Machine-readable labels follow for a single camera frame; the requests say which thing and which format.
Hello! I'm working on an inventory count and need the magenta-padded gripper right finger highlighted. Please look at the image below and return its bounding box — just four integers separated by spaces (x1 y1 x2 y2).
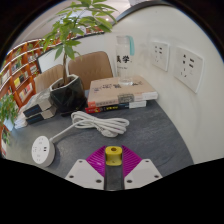
113 145 163 192

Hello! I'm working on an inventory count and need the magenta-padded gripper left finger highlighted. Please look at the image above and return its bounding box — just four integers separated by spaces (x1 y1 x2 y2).
64 145 115 192

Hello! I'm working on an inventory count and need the round white power strip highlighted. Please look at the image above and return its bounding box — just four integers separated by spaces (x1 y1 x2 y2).
31 135 57 168

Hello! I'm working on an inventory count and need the dark book with red spine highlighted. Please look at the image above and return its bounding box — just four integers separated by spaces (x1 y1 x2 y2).
84 99 148 115

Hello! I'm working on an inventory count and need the white book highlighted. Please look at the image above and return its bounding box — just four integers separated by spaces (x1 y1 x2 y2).
13 118 29 130
14 111 28 123

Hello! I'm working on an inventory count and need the tall plant in black pot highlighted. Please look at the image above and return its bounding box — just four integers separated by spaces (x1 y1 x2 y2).
41 0 118 113

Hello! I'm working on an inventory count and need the tan-cover book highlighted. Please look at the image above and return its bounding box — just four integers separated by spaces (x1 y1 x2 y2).
87 75 159 108

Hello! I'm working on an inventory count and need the leafy plant in white pot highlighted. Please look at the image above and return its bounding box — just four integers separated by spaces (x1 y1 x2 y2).
0 93 19 146

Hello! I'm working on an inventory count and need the orange wooden shelf unit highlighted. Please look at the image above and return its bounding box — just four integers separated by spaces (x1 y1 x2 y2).
0 25 104 158

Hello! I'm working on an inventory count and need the coiled white power cable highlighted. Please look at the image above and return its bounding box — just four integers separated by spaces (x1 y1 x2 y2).
49 110 131 144

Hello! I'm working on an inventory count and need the white wall socket panel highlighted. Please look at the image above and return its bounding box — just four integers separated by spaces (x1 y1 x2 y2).
173 45 205 94
151 40 171 72

